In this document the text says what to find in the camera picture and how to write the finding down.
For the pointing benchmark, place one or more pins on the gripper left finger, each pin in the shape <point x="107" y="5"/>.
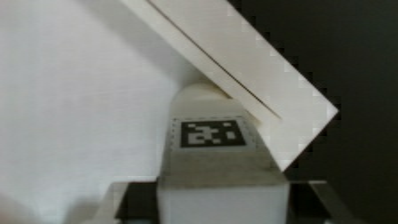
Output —
<point x="130" y="204"/>

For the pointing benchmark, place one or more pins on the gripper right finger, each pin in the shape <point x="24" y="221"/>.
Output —
<point x="315" y="204"/>

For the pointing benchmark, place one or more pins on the white table leg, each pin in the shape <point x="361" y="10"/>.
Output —
<point x="221" y="183"/>

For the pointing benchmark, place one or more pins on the white square tabletop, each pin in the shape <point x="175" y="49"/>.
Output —
<point x="100" y="56"/>

